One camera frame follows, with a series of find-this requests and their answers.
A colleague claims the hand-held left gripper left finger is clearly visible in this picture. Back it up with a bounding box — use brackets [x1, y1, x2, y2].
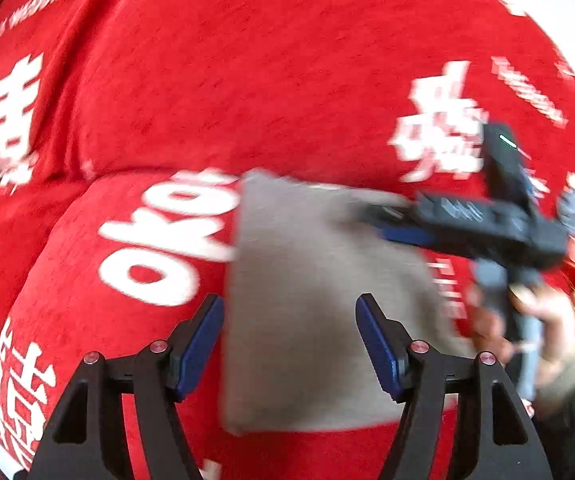
[27, 293, 225, 480]

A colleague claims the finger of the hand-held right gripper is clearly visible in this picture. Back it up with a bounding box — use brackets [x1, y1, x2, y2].
[347, 198, 421, 225]
[376, 225, 435, 250]

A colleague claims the small grey cloth garment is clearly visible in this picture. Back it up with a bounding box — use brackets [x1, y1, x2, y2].
[220, 169, 474, 436]

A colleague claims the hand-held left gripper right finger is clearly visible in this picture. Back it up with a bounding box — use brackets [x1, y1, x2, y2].
[356, 293, 553, 480]

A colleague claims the person's right hand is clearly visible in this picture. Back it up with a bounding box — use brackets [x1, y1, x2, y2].
[467, 280, 575, 418]

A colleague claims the red printed blanket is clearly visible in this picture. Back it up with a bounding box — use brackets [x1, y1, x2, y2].
[0, 0, 575, 480]

